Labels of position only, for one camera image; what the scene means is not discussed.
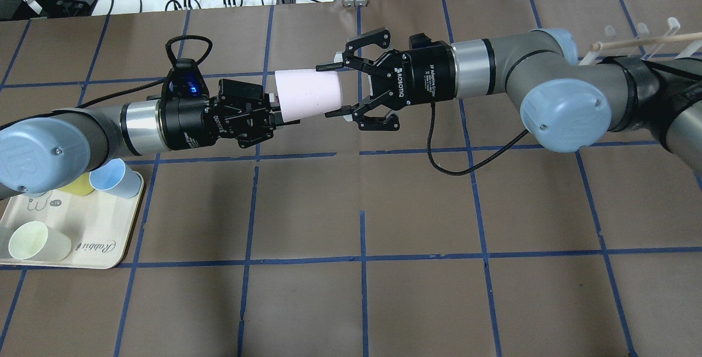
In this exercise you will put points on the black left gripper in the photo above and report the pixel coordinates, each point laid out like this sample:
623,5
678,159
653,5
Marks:
185,125

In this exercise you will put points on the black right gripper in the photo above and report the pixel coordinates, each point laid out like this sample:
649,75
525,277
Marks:
431,70

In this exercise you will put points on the pink cup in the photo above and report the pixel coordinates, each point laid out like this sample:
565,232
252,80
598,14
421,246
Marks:
304,93

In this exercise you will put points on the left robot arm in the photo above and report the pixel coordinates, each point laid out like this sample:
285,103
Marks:
50,151

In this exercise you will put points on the blue cup near tray corner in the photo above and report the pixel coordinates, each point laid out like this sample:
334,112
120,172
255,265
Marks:
116,178

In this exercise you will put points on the yellow cup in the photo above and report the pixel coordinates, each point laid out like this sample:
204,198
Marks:
79,187

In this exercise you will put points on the cream white cup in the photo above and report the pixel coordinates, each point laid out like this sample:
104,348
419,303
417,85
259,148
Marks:
37,241

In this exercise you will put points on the cream rabbit tray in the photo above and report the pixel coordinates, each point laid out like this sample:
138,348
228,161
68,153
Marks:
99,225

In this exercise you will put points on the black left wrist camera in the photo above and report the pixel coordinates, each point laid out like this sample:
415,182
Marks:
184,81

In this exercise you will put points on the white wire cup rack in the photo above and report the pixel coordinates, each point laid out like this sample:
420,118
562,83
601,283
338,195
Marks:
643,44

